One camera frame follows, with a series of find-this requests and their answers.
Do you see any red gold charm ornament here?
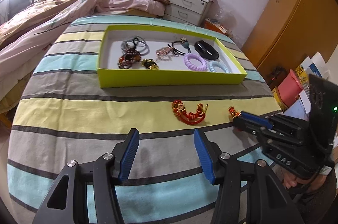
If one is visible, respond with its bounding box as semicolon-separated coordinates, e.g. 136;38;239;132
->
228;106;241;121

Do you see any purple spiral hair tie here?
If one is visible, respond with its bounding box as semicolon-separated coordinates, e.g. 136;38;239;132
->
183;52;208;72

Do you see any red gold knot bracelet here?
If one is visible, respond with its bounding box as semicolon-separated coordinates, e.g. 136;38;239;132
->
171;99;209;126

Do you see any black elastic hair tie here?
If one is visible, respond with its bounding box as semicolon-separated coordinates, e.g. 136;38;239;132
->
167;38;192;56

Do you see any pink rhinestone hair clip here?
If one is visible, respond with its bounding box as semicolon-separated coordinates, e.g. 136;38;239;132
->
156;46;173;56

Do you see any dark red bead bracelet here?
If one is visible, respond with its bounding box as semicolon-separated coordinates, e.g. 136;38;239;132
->
117;36;142;70

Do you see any person's right hand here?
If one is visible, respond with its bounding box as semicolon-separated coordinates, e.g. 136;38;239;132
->
282;172;311;189

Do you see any pink plastic container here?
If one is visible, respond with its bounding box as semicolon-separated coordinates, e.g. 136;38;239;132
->
278;70;303;107

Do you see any black fitness band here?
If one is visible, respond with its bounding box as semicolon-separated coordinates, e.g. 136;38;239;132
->
194;40;219;60

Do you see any wooden wardrobe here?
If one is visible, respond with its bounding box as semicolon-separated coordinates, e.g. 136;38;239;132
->
242;0;337;83

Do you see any black gold hair accessory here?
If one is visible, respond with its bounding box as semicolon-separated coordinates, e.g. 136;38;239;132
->
141;59;159;70

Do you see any white bedside drawer cabinet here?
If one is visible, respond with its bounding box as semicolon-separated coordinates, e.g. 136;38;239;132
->
163;0;212;26

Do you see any lime green shallow box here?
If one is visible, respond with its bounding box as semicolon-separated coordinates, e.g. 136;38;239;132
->
97;24;247;88

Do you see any pink floral duvet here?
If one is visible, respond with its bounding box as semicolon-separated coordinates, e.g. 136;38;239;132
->
1;0;165;80

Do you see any blue spiral hair tie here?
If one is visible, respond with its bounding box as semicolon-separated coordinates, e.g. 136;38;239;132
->
207;60;231;74

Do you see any grey coiled cable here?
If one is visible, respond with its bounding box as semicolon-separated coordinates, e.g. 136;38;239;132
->
120;36;150;56

